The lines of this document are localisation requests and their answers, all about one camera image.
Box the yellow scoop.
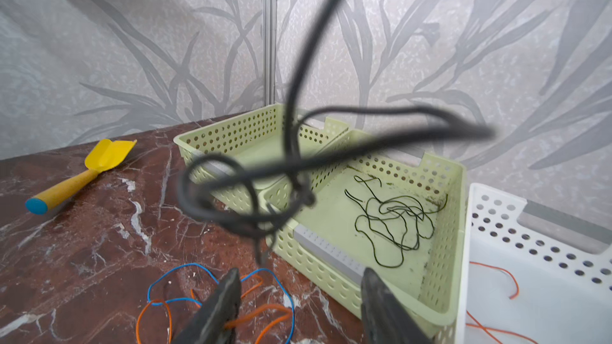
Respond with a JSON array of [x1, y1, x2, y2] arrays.
[[25, 138, 138, 216]]

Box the left light green basket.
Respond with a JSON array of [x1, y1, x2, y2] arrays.
[[174, 104, 349, 213]]

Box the black blue orange cables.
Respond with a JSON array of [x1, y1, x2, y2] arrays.
[[135, 262, 297, 344]]

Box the black cable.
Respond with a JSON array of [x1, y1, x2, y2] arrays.
[[343, 174, 449, 269], [175, 0, 496, 264]]

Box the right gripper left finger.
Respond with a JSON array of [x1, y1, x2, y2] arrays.
[[171, 268, 242, 344]]

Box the light green basket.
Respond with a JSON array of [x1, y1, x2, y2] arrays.
[[174, 104, 349, 213], [273, 153, 466, 337]]

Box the white perforated basket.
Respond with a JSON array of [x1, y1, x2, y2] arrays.
[[455, 183, 611, 343]]

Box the middle light green basket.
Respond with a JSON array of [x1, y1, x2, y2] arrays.
[[273, 153, 466, 337]]

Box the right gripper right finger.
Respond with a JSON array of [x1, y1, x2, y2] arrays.
[[361, 268, 430, 344]]

